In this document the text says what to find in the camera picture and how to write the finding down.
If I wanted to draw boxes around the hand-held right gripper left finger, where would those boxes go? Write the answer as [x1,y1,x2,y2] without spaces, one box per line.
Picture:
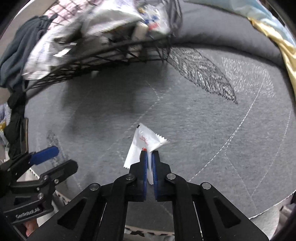
[27,150,148,241]

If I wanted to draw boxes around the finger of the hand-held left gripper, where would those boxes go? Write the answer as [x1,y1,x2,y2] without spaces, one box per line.
[39,159,78,186]
[28,146,60,166]

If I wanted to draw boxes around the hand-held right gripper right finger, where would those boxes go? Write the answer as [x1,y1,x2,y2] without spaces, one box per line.
[151,150,270,241]

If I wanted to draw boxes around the white sachet red print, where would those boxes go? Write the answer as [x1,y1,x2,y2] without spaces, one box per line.
[123,123,171,184]

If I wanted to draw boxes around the silver foil pouch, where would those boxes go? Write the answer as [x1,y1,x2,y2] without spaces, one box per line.
[23,25,93,80]

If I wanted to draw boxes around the black wire basket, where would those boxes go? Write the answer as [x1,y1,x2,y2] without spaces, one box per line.
[22,0,183,93]

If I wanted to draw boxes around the white silver packet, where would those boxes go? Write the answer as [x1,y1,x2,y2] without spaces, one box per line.
[79,9,144,39]

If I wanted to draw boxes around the white wipes packet red print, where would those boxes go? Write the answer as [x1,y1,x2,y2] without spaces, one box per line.
[138,0,172,36]

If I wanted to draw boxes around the grey felt desktop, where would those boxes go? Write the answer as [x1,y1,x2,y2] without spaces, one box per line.
[23,2,293,234]

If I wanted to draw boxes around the person's left hand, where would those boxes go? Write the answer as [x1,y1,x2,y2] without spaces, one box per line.
[24,218,39,237]

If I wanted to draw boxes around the dark blue garment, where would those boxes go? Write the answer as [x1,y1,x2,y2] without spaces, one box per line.
[0,15,58,90]

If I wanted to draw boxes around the pink plaid cloth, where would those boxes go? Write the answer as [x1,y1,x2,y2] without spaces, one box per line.
[44,0,104,26]

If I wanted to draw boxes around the white box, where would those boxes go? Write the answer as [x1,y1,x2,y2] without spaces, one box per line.
[132,22,149,40]

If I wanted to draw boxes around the gold satin cloth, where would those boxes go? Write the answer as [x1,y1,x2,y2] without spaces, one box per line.
[251,19,296,109]

